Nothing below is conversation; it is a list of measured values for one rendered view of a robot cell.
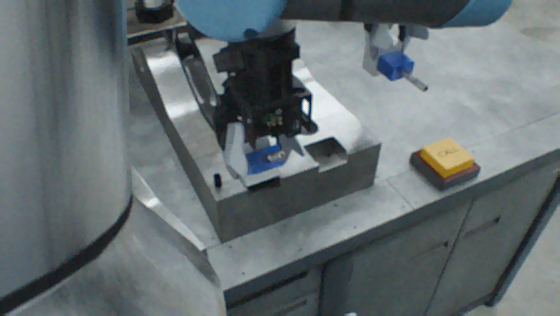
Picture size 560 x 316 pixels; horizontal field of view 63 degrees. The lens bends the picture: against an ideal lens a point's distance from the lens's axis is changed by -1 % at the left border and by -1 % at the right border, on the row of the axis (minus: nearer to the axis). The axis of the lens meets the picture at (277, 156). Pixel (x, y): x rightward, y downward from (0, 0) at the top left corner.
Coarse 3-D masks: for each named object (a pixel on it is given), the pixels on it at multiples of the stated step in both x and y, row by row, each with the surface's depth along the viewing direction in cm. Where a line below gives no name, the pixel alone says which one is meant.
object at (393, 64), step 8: (392, 48) 76; (400, 48) 77; (368, 56) 78; (376, 56) 76; (384, 56) 76; (392, 56) 76; (400, 56) 76; (368, 64) 79; (376, 64) 77; (384, 64) 75; (392, 64) 74; (400, 64) 74; (408, 64) 74; (368, 72) 79; (376, 72) 78; (384, 72) 76; (392, 72) 74; (400, 72) 75; (408, 72) 74; (392, 80) 75; (408, 80) 73; (416, 80) 72; (424, 88) 71
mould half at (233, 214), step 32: (160, 64) 77; (160, 96) 76; (192, 96) 76; (320, 96) 78; (192, 128) 72; (320, 128) 71; (352, 128) 71; (192, 160) 66; (288, 160) 65; (352, 160) 68; (224, 192) 61; (288, 192) 65; (320, 192) 69; (352, 192) 73; (224, 224) 63; (256, 224) 66
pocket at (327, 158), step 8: (312, 144) 68; (320, 144) 69; (328, 144) 70; (336, 144) 69; (312, 152) 70; (320, 152) 70; (328, 152) 71; (336, 152) 70; (344, 152) 68; (320, 160) 69; (328, 160) 69; (336, 160) 69; (344, 160) 68; (320, 168) 66; (328, 168) 66
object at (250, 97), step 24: (240, 48) 45; (264, 48) 44; (288, 48) 44; (240, 72) 51; (264, 72) 44; (288, 72) 47; (240, 96) 48; (264, 96) 46; (288, 96) 47; (312, 96) 49; (264, 120) 49; (288, 120) 49
